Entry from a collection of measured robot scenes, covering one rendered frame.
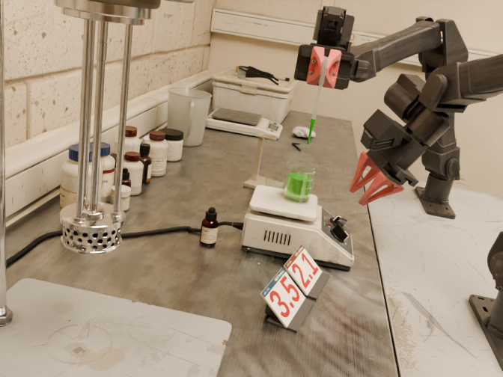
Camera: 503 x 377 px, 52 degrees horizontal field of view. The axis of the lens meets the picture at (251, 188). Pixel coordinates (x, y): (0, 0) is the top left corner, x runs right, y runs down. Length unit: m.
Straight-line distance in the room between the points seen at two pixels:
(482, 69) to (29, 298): 0.72
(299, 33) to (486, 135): 0.92
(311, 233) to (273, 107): 1.13
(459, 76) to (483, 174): 1.65
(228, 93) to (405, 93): 1.13
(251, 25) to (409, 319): 1.68
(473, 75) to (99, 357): 0.65
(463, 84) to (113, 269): 0.61
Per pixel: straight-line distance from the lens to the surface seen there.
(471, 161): 2.47
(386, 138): 0.86
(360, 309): 0.82
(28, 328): 0.68
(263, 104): 1.97
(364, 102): 2.35
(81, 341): 0.66
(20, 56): 0.99
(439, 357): 0.78
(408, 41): 1.17
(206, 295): 0.77
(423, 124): 0.91
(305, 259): 0.86
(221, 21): 2.31
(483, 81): 0.85
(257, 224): 0.89
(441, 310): 0.89
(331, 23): 0.99
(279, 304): 0.74
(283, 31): 2.28
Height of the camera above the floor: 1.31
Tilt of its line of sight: 19 degrees down
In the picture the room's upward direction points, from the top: 9 degrees clockwise
